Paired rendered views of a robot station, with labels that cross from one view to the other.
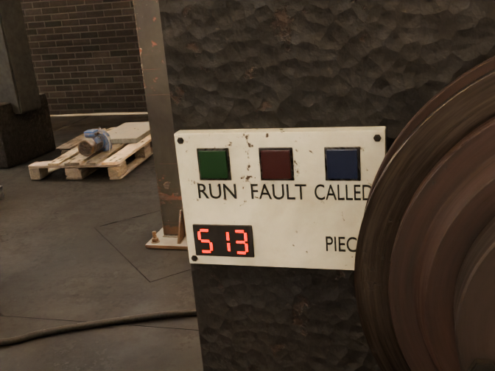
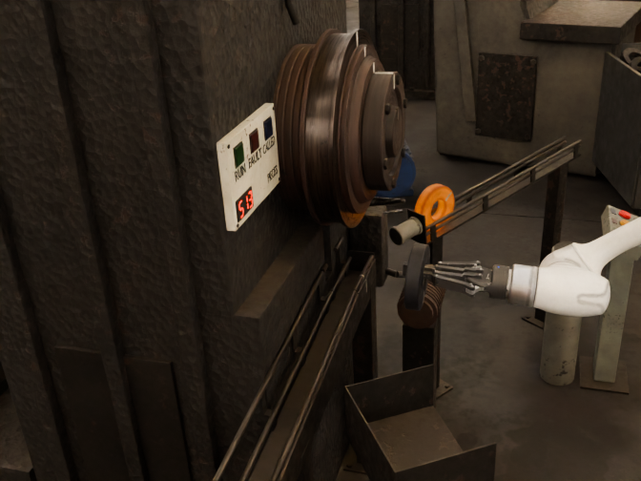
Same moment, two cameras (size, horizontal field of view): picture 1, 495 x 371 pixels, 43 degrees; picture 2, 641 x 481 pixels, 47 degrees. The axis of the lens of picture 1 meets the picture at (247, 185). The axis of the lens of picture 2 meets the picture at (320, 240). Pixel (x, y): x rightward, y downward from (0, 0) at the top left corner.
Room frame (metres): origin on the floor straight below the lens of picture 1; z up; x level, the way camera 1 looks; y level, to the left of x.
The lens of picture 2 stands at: (0.57, 1.36, 1.68)
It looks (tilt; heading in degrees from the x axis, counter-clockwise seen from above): 27 degrees down; 272
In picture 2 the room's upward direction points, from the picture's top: 3 degrees counter-clockwise
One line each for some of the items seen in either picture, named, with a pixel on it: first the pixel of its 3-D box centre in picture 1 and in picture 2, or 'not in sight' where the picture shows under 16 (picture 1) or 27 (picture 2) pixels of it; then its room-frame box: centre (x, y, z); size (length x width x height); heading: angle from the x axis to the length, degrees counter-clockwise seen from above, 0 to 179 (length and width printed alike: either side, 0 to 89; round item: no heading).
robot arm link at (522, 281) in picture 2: not in sight; (521, 284); (0.17, -0.04, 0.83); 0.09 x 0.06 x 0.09; 74
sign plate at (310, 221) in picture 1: (281, 199); (252, 163); (0.74, -0.04, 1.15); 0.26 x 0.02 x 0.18; 73
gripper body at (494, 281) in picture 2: not in sight; (487, 280); (0.24, -0.07, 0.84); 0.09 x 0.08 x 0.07; 164
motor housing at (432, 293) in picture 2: not in sight; (422, 348); (0.32, -0.61, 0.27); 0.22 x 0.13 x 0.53; 73
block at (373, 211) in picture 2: not in sight; (367, 245); (0.49, -0.56, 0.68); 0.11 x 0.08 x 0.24; 163
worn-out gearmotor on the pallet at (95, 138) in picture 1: (100, 139); not in sight; (5.06, 1.17, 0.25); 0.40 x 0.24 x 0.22; 163
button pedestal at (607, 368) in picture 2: not in sight; (613, 302); (-0.36, -0.78, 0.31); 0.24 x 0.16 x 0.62; 73
